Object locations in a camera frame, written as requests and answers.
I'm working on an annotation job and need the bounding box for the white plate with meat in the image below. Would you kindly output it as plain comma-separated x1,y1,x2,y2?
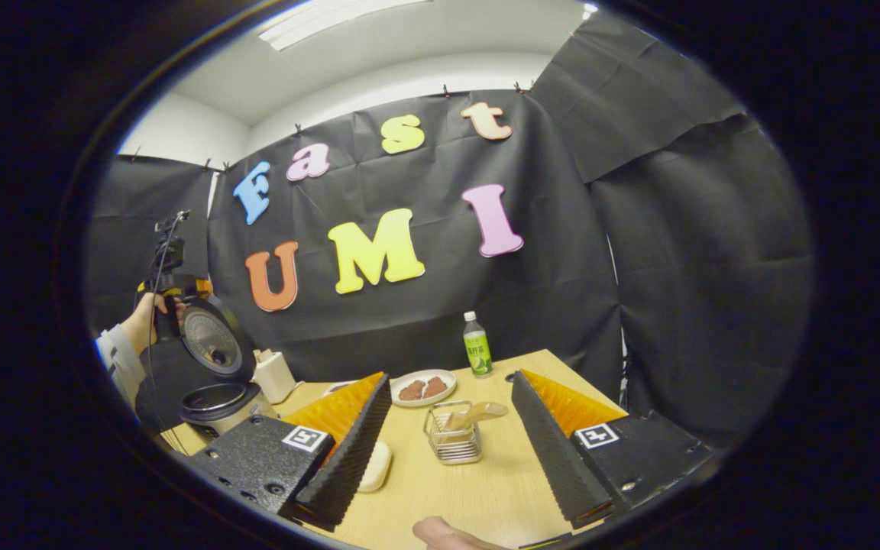
390,369,458,408

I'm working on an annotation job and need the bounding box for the wooden spoon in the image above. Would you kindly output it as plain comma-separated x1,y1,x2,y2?
440,402,510,436

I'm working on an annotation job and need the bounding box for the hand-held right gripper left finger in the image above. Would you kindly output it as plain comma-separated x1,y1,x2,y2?
180,371,393,533

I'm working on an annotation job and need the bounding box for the black silver rice cooker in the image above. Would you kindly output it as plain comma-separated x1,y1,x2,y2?
178,296,277,440

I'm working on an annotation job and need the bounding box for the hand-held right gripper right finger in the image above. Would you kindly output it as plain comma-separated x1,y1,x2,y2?
510,368,716,532

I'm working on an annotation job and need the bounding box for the long ceiling light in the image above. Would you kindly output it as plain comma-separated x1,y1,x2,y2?
258,0,433,51

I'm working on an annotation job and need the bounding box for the white rice container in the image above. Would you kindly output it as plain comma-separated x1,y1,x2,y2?
356,441,393,493

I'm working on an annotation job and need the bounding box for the black backdrop cloth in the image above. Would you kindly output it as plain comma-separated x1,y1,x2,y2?
85,11,815,448

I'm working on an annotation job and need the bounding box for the white toaster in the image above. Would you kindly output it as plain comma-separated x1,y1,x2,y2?
253,348,297,404

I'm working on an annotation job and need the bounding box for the green drink bottle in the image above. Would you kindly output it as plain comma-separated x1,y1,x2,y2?
462,310,494,377

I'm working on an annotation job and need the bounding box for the wire chopstick holder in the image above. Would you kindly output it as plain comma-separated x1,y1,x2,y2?
423,400,484,465

